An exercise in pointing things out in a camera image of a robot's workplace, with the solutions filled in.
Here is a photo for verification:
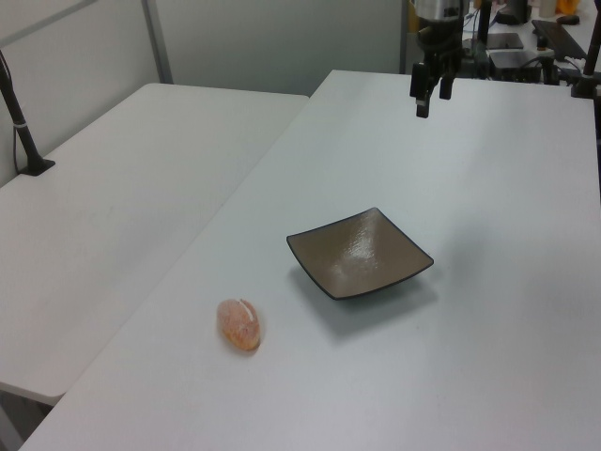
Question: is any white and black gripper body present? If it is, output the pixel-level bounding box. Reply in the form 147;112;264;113
417;18;464;79

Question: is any orange bread roll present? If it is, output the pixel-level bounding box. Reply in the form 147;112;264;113
215;297;262;353

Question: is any square brown ceramic plate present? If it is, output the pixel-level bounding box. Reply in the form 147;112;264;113
285;206;435;302

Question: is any thin black upright pole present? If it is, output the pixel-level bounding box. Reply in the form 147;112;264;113
478;0;494;49

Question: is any grey flat tray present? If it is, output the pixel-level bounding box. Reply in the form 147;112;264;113
487;32;525;51

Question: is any black electronics box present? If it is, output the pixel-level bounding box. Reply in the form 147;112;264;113
487;49;547;84

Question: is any black computer keyboard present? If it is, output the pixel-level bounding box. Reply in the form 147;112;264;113
532;19;589;55

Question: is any grey metal partition post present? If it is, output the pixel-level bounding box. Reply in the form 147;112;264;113
398;0;420;75
140;0;174;86

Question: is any black camera stand pole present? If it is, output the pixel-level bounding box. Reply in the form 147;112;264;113
0;49;56;178
570;27;601;100

